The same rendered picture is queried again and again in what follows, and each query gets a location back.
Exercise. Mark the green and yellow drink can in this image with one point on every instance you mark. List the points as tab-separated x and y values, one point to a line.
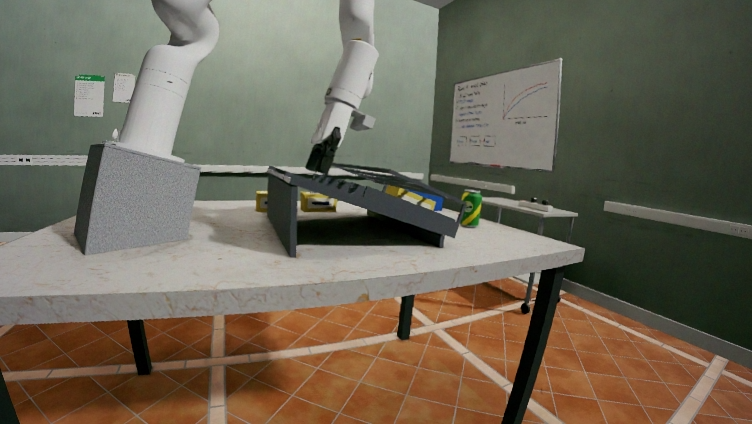
471	214

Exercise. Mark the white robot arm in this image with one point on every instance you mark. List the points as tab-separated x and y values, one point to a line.
165	74

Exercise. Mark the yellow butter carton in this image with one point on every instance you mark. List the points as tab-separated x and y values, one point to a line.
411	197
315	202
262	201

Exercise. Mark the blue open box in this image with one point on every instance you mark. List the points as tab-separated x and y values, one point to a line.
438	200

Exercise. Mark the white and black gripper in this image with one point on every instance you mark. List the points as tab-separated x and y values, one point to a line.
335	117

